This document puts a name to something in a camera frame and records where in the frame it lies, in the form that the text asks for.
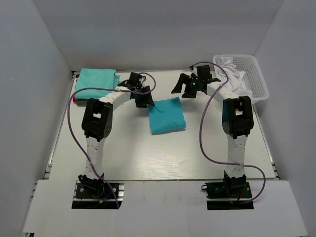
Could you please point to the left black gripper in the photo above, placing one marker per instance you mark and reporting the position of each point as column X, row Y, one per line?
column 147, row 99

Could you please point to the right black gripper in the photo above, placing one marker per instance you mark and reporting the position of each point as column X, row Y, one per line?
column 185, row 79

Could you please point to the blue t-shirt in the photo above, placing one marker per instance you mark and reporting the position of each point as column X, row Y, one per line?
column 166, row 116

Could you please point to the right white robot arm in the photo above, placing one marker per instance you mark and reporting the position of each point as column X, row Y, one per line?
column 237, row 122

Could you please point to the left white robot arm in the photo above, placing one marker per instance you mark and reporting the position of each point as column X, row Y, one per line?
column 98, row 120

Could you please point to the crumpled white t-shirt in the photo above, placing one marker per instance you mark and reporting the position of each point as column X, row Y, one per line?
column 235, row 84

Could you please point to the folded mint green t-shirt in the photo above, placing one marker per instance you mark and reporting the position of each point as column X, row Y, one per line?
column 96, row 78

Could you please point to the white plastic laundry basket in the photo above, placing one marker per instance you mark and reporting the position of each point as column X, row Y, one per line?
column 253, row 78

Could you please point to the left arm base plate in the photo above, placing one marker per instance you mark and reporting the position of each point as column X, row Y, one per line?
column 89, row 199

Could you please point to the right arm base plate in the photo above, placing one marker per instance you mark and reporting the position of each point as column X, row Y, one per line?
column 218, row 199

